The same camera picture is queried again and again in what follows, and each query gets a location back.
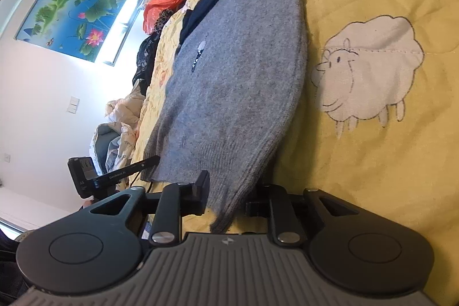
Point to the grey sweater with navy sleeves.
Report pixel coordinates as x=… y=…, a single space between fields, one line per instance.
x=236 y=76

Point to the beige crumpled duvet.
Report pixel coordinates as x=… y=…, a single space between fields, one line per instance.
x=118 y=126

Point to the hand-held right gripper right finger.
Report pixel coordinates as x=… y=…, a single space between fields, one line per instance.
x=283 y=216

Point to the white wall socket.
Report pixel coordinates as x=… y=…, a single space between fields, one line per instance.
x=6 y=157

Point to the orange plastic bag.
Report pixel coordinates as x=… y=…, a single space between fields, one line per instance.
x=161 y=6

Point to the black lace garment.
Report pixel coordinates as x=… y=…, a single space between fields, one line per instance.
x=145 y=58

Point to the yellow printed quilt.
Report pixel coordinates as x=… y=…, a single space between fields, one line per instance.
x=376 y=112

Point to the window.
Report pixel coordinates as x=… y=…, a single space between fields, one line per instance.
x=125 y=30

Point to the leopard print cloth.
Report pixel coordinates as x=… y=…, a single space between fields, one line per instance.
x=163 y=21

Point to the white wall switch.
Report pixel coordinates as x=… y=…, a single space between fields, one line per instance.
x=74 y=105

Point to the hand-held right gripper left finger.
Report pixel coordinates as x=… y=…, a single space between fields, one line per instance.
x=200 y=195

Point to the lotus flower window blind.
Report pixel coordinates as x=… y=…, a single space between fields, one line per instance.
x=71 y=12

